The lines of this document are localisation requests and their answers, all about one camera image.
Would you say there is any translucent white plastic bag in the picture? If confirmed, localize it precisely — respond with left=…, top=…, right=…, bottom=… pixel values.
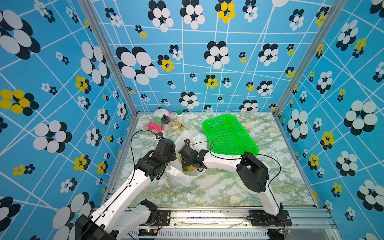
left=166, top=130, right=207, bottom=187

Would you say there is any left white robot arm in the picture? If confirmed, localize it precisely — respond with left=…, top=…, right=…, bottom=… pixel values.
left=74, top=139, right=176, bottom=240

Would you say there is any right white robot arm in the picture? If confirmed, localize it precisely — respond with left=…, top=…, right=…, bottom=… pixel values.
left=179, top=145, right=292, bottom=228

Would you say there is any yellow fruit in bag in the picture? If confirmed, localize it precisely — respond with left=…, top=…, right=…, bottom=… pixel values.
left=182, top=165, right=196, bottom=174

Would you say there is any pink green plush toy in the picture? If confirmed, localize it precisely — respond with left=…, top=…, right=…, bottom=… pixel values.
left=148, top=117, right=162, bottom=132

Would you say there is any glass jar black lid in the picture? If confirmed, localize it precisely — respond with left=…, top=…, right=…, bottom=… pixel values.
left=161, top=115, right=172, bottom=132

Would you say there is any white bottle green cap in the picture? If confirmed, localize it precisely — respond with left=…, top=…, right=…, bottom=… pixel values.
left=177, top=110, right=184, bottom=124

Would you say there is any white plush toy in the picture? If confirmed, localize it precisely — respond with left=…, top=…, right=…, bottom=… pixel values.
left=153, top=108, right=172, bottom=118

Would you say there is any green plastic basket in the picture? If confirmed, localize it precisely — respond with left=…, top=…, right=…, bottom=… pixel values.
left=202, top=114, right=259, bottom=156

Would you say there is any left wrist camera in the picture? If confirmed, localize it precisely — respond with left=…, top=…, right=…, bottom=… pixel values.
left=155, top=132, right=164, bottom=141

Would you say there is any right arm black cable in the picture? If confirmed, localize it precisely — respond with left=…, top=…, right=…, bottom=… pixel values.
left=187, top=140, right=282, bottom=196

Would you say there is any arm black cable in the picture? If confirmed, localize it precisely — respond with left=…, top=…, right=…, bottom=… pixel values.
left=80, top=129, right=166, bottom=238
left=187, top=140, right=282, bottom=196

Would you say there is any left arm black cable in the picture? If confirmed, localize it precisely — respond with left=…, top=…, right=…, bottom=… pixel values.
left=80, top=129, right=166, bottom=238

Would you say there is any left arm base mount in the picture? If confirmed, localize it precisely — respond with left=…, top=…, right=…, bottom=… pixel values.
left=142, top=210, right=171, bottom=228

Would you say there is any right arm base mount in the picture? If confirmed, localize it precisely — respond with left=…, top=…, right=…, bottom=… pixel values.
left=246, top=210, right=293, bottom=227

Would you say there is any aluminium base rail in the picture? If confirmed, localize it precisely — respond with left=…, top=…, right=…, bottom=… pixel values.
left=121, top=206, right=342, bottom=240

